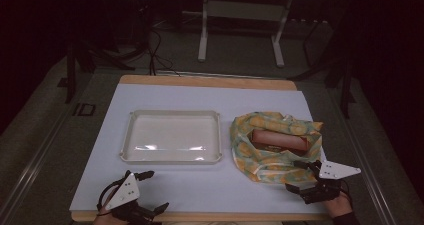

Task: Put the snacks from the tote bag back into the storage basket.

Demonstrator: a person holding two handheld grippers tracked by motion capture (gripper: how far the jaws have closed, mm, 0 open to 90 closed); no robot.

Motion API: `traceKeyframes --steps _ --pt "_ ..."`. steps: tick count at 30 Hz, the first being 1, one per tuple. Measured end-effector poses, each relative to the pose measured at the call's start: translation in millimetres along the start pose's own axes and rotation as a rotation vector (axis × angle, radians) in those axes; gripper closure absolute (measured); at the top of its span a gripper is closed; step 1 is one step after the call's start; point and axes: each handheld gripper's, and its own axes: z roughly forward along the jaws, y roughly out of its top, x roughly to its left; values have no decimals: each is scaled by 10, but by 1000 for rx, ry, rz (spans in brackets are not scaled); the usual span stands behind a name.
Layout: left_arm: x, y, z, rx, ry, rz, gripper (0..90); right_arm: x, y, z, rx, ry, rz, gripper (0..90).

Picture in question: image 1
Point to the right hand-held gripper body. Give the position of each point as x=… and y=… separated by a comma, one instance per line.
x=335, y=170

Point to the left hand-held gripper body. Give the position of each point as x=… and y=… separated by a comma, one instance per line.
x=125, y=191

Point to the yellow green patterned cloth bag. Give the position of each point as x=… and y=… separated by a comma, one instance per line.
x=266, y=166

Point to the white plastic tray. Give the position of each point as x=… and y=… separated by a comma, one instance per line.
x=171, y=136

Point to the person's left hand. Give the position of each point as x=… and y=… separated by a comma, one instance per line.
x=104, y=217

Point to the person's right hand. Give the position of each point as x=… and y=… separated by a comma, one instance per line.
x=340, y=205

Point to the black tripod stand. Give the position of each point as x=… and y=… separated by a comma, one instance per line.
x=346, y=85
x=70, y=71

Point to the pale blue table mat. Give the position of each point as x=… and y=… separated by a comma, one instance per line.
x=200, y=96

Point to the white metal stand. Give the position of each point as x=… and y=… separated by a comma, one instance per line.
x=240, y=10

